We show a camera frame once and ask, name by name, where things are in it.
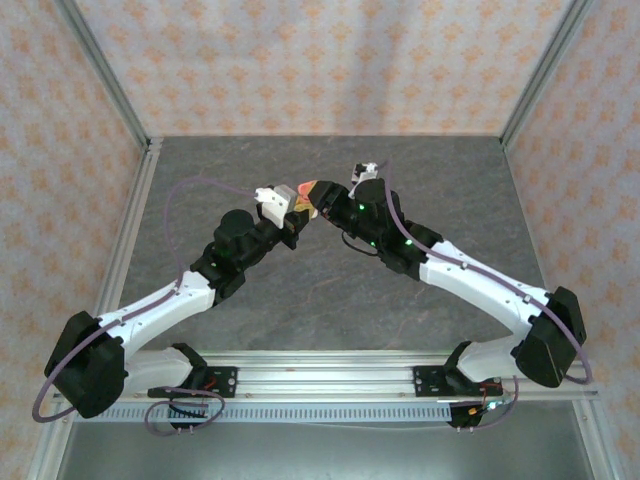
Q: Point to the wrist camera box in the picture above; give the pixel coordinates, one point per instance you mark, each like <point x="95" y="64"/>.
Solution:
<point x="277" y="202"/>
<point x="365" y="172"/>

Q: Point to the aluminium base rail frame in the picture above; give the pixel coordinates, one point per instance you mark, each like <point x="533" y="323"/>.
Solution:
<point x="325" y="375"/>

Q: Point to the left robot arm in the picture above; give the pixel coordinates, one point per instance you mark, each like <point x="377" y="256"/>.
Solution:
<point x="150" y="310"/>

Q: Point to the aluminium frame post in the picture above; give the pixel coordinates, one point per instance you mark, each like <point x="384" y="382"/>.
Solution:
<point x="102" y="70"/>
<point x="544" y="70"/>

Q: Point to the pink earbud charging case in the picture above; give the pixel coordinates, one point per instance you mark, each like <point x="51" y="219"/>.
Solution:
<point x="304" y="189"/>

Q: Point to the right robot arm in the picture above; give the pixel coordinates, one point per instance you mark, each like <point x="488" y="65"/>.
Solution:
<point x="480" y="285"/>

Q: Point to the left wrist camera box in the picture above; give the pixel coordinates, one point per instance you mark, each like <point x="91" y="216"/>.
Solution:
<point x="277" y="202"/>

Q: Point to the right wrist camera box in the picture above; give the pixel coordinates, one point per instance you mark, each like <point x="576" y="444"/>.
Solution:
<point x="365" y="172"/>

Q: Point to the aluminium frame leg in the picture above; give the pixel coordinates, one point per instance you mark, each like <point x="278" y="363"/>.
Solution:
<point x="595" y="445"/>
<point x="45" y="450"/>

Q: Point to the grey metal lower panel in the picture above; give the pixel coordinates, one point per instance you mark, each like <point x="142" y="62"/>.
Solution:
<point x="325" y="455"/>

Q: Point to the aluminium side rail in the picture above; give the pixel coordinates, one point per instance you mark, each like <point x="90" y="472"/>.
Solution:
<point x="142" y="180"/>

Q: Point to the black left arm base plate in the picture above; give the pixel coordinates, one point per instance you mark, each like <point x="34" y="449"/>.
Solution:
<point x="227" y="380"/>

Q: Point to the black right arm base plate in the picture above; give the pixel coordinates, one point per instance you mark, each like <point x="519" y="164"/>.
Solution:
<point x="425" y="380"/>

